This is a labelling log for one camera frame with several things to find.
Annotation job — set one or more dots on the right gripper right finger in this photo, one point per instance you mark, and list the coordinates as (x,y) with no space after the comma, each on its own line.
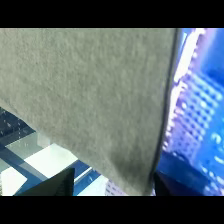
(166,187)

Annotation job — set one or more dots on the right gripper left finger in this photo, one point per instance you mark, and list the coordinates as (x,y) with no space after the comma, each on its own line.
(59,186)

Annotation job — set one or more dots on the grey garment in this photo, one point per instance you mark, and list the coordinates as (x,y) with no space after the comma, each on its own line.
(86,93)

